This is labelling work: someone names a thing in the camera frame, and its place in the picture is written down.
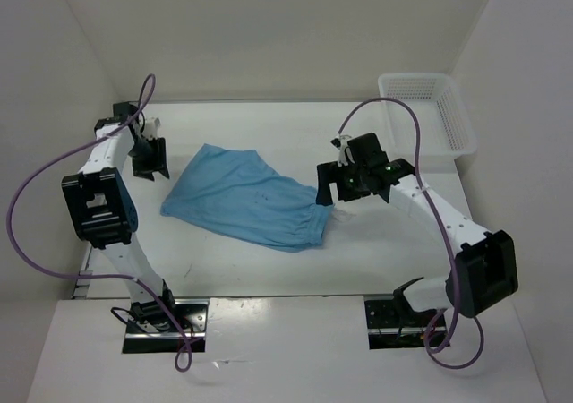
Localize light blue shorts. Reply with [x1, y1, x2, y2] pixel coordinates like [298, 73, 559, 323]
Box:
[160, 144, 332, 253]

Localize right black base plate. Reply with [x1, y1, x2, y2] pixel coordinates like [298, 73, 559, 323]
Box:
[364, 295, 436, 350]

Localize purple cable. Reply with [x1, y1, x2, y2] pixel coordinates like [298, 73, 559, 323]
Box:
[7, 73, 207, 372]
[335, 98, 487, 371]

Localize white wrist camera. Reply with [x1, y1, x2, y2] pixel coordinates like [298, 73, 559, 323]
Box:
[141, 117, 161, 140]
[331, 134, 354, 167]

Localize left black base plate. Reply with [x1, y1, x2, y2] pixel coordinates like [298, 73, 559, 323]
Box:
[122, 299, 210, 355]

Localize white plastic basket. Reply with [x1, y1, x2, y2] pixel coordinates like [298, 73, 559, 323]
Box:
[378, 73, 477, 160]

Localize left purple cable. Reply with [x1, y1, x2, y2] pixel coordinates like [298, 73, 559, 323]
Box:
[7, 73, 207, 372]

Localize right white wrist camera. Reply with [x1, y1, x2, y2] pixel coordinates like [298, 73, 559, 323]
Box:
[331, 134, 354, 167]

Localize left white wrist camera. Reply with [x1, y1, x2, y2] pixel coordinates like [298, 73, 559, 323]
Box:
[141, 117, 161, 140]

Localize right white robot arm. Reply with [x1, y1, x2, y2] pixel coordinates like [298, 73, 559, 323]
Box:
[316, 133, 518, 325]

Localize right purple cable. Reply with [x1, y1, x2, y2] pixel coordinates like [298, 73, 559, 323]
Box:
[335, 98, 487, 371]

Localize aluminium table edge rail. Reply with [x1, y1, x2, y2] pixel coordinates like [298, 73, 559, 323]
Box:
[71, 243, 93, 300]

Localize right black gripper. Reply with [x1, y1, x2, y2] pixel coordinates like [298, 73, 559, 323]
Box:
[316, 159, 371, 205]

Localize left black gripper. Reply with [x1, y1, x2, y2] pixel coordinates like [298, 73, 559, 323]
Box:
[128, 136, 170, 182]

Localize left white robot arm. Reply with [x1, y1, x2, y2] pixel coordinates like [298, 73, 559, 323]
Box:
[61, 102, 179, 331]

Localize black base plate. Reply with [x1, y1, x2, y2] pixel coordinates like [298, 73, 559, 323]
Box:
[364, 295, 436, 350]
[122, 299, 210, 355]

